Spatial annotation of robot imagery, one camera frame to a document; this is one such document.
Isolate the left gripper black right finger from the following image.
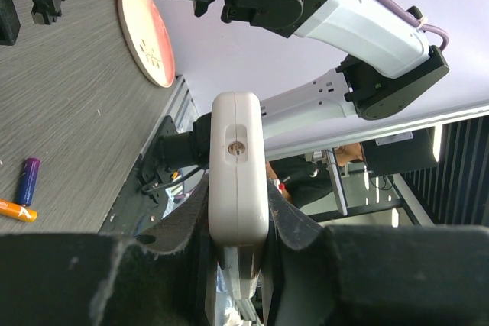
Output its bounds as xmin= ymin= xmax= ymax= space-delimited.
xmin=265 ymin=184 xmax=488 ymax=325

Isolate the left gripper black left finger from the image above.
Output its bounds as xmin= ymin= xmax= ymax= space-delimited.
xmin=1 ymin=177 xmax=210 ymax=325

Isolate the white remote control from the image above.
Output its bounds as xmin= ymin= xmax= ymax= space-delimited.
xmin=208 ymin=92 xmax=269 ymax=301

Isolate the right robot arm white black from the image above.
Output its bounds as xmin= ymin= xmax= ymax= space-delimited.
xmin=32 ymin=0 xmax=449 ymax=138

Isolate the person behind the table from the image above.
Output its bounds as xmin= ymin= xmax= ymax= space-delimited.
xmin=265 ymin=143 xmax=364 ymax=209

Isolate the pink rimmed plate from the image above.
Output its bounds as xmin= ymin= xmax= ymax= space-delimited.
xmin=117 ymin=0 xmax=176 ymax=88

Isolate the black monitor in background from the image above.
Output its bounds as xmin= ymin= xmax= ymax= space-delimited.
xmin=361 ymin=127 xmax=437 ymax=177

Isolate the orange battery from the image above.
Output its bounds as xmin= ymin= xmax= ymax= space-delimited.
xmin=0 ymin=199 xmax=37 ymax=223

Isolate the purple battery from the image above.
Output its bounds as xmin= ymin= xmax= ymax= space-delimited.
xmin=16 ymin=157 xmax=40 ymax=207

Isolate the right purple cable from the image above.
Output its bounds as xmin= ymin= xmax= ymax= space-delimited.
xmin=334 ymin=0 xmax=450 ymax=52

